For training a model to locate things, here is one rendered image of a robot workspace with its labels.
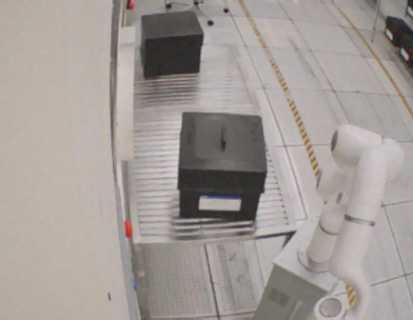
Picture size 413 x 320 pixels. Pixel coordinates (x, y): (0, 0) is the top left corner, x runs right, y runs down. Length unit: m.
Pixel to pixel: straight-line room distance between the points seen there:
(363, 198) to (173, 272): 1.76
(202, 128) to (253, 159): 0.22
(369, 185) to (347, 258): 0.17
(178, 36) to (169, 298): 1.28
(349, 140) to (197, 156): 0.72
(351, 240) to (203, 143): 0.91
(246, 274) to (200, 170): 1.07
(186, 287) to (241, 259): 0.34
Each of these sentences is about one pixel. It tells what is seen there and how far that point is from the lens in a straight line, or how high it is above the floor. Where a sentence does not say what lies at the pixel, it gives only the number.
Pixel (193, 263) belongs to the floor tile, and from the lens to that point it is 2.76.
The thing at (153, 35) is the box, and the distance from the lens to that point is 2.45.
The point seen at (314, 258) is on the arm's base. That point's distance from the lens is 1.87.
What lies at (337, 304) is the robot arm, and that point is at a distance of 1.13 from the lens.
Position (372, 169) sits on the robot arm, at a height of 1.56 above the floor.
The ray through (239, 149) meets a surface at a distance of 1.85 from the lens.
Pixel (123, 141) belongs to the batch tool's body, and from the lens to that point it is 1.93.
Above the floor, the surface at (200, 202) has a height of 0.85.
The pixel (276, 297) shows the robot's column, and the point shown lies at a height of 0.54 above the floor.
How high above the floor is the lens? 2.27
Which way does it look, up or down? 44 degrees down
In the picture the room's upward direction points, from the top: 5 degrees clockwise
